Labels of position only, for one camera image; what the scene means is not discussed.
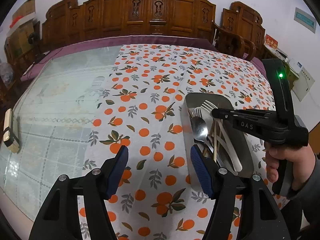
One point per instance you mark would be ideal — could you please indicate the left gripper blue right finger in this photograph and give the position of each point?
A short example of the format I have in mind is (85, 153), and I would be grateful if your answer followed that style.
(260, 217)

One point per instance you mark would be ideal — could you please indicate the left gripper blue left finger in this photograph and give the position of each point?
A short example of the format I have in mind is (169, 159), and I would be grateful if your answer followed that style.
(58, 217)

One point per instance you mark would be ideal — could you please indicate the light bamboo chopstick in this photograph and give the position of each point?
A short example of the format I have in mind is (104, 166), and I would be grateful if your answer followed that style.
(215, 142)

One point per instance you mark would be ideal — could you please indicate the dark brown chopstick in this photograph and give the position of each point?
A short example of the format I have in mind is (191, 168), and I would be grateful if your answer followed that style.
(210, 139)

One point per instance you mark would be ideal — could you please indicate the white plastic fork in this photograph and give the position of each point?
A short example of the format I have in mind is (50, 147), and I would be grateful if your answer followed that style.
(224, 141)

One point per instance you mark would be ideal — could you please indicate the large metal spoon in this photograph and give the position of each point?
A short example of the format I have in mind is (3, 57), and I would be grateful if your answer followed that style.
(200, 133)

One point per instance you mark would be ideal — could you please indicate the metal fork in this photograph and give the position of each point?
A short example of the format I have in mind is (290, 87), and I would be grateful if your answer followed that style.
(204, 114)

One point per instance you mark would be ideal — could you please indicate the person's right forearm grey sleeve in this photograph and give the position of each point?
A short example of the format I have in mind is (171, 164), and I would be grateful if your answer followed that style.
(308, 195)

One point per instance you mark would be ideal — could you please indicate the person's right hand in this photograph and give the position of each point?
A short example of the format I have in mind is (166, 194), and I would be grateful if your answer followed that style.
(303, 160)

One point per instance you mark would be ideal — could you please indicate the purple armchair cushion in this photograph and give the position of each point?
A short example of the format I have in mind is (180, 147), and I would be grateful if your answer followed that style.
(259, 65)

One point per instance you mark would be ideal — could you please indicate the red sign card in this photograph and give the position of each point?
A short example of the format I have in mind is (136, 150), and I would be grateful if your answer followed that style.
(271, 42)

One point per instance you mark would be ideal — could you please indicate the carved wooden armchair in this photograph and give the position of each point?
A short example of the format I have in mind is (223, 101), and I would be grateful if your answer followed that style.
(240, 33)

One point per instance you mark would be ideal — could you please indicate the orange-print tablecloth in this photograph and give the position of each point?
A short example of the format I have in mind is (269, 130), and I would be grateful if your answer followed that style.
(137, 93)

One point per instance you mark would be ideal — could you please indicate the carved wooden sofa bench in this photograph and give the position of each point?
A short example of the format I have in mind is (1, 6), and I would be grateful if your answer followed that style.
(68, 22)

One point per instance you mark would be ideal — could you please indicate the stacked cardboard boxes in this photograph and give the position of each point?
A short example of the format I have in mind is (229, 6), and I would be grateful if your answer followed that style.
(22, 26)

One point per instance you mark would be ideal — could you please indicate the white panel leaning on wall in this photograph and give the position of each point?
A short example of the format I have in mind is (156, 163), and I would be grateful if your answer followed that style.
(302, 86)

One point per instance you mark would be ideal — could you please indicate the wall electrical panel box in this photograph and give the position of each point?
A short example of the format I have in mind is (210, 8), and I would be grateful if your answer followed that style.
(305, 19)

